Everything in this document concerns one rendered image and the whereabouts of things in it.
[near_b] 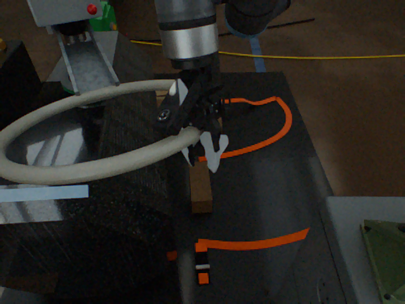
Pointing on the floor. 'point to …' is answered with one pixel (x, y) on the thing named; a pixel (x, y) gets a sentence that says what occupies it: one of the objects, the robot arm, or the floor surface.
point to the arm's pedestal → (338, 253)
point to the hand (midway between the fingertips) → (200, 165)
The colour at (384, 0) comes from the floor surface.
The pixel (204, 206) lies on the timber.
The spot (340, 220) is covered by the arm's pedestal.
